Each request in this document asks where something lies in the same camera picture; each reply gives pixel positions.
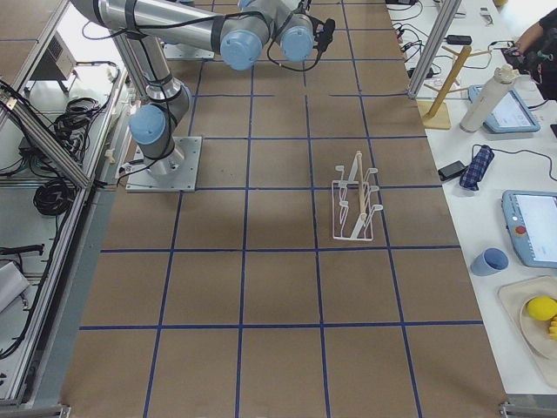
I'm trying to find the white cylindrical bottle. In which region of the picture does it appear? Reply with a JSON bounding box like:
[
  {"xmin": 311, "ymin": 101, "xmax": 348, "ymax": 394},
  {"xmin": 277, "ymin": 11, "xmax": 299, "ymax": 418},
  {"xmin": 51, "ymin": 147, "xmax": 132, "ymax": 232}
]
[{"xmin": 460, "ymin": 64, "xmax": 520, "ymax": 132}]

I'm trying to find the person at desk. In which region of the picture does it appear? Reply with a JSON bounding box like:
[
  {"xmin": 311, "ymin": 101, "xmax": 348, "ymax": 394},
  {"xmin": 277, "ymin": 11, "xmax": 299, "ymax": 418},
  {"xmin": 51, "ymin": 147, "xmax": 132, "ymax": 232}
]
[{"xmin": 515, "ymin": 9, "xmax": 556, "ymax": 100}]

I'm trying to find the folded blue plaid umbrella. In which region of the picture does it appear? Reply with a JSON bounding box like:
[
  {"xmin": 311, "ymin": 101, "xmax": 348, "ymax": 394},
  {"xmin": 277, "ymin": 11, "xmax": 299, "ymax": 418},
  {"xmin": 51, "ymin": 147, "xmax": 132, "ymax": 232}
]
[{"xmin": 460, "ymin": 145, "xmax": 494, "ymax": 192}]

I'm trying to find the wooden mug tree stand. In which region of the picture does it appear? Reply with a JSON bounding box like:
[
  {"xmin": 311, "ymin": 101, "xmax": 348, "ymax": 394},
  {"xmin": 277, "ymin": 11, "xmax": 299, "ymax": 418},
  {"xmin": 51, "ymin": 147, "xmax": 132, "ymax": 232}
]
[{"xmin": 417, "ymin": 45, "xmax": 490, "ymax": 130}]

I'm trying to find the white wire cup rack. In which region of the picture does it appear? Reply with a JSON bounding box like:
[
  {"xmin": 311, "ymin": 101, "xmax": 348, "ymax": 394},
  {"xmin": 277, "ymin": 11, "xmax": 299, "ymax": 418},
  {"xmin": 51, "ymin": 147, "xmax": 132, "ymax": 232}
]
[{"xmin": 331, "ymin": 151, "xmax": 383, "ymax": 242}]

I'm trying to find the grey-blue cup on desk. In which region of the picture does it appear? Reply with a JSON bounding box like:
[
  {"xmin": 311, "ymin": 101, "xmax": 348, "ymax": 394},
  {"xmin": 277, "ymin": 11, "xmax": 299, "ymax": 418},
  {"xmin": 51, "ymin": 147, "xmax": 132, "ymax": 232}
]
[{"xmin": 470, "ymin": 247, "xmax": 509, "ymax": 276}]

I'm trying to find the black power adapter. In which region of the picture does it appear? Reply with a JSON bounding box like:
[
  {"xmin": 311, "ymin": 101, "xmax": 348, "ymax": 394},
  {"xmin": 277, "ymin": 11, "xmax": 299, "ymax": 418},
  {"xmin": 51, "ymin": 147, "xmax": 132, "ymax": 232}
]
[{"xmin": 438, "ymin": 160, "xmax": 467, "ymax": 182}]

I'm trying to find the yellow toy lemon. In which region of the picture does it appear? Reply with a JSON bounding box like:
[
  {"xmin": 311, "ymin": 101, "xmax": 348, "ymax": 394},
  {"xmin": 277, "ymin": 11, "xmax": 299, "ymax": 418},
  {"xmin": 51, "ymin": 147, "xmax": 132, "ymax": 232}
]
[{"xmin": 526, "ymin": 295, "xmax": 557, "ymax": 321}]

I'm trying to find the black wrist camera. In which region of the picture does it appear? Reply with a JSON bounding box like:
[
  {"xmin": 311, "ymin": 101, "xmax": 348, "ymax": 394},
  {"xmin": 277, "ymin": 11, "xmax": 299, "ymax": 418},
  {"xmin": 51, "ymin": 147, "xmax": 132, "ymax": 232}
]
[{"xmin": 315, "ymin": 18, "xmax": 336, "ymax": 53}]

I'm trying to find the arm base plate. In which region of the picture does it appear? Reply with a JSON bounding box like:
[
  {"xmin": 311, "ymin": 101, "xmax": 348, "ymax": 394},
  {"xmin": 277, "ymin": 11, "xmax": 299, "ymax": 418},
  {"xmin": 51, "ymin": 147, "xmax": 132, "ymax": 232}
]
[{"xmin": 125, "ymin": 137, "xmax": 203, "ymax": 192}]

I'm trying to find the beige tray on desk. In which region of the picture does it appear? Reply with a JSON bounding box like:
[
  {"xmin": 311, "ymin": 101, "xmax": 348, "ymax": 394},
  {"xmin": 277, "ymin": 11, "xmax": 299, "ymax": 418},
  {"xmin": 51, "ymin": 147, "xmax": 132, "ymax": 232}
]
[{"xmin": 498, "ymin": 276, "xmax": 556, "ymax": 388}]

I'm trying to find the blue teach pendant tablet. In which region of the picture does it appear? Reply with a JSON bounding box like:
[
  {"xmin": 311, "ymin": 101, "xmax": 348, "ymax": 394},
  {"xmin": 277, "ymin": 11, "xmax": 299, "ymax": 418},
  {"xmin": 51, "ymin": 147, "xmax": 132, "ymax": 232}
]
[{"xmin": 483, "ymin": 89, "xmax": 540, "ymax": 134}]

